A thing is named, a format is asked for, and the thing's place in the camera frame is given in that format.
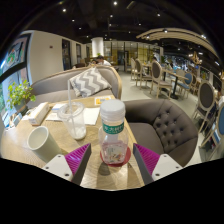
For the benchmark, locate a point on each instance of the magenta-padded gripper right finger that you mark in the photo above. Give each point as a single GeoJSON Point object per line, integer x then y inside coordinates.
{"type": "Point", "coordinates": [166, 166]}

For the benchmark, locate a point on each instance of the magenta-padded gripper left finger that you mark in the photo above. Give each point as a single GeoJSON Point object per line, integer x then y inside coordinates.
{"type": "Point", "coordinates": [58, 166]}

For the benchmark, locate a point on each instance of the clear plastic water bottle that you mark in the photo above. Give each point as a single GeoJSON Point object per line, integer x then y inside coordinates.
{"type": "Point", "coordinates": [113, 133]}

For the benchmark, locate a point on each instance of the white mug with green print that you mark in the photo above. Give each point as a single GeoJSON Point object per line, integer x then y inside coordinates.
{"type": "Point", "coordinates": [41, 141]}

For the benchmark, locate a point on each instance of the grey tufted armchair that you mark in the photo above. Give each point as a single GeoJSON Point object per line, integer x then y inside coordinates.
{"type": "Point", "coordinates": [163, 130]}

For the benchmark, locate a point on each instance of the clear plastic cup with straw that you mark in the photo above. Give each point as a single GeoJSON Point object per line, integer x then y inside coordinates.
{"type": "Point", "coordinates": [74, 121]}

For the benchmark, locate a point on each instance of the white printed leaflets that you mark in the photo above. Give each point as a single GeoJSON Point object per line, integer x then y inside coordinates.
{"type": "Point", "coordinates": [55, 115]}

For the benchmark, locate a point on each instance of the white and orange tissue box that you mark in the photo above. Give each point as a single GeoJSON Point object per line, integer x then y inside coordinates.
{"type": "Point", "coordinates": [38, 113]}

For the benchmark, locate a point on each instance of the white paper napkin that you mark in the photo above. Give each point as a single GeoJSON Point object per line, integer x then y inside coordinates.
{"type": "Point", "coordinates": [91, 116]}

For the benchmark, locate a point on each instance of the yellow table card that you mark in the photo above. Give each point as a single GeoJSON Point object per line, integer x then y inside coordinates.
{"type": "Point", "coordinates": [102, 99]}

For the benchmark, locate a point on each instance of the green potted plant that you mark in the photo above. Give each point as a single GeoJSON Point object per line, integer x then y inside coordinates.
{"type": "Point", "coordinates": [20, 93]}

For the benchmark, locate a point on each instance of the grey curved sofa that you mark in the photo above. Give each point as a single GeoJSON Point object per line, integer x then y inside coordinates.
{"type": "Point", "coordinates": [50, 83]}

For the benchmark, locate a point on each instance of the grey chevron pillow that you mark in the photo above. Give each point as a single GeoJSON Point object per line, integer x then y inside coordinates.
{"type": "Point", "coordinates": [88, 81]}

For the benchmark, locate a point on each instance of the group of dining chairs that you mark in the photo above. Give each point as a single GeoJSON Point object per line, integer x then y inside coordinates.
{"type": "Point", "coordinates": [156, 75]}

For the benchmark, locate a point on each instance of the person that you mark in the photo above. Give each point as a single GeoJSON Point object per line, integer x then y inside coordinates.
{"type": "Point", "coordinates": [102, 61]}

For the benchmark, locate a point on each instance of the white round pillar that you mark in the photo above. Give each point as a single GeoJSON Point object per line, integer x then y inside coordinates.
{"type": "Point", "coordinates": [97, 46]}

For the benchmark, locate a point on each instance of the group of ceiling spotlights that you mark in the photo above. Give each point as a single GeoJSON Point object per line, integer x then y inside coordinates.
{"type": "Point", "coordinates": [115, 3]}

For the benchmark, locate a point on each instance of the black-framed wall poster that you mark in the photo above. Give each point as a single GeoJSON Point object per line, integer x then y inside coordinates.
{"type": "Point", "coordinates": [15, 53]}

